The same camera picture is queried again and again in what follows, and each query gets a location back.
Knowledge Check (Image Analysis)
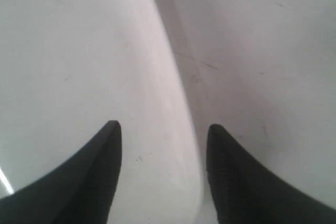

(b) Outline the white rectangular plate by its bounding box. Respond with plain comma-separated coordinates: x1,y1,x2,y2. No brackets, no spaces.
1,0,203,223

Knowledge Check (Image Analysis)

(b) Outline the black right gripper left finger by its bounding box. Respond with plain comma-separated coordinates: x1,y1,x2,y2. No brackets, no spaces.
1,121,122,223

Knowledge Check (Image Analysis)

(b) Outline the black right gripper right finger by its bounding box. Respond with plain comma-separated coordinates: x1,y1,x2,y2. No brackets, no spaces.
206,124,335,223

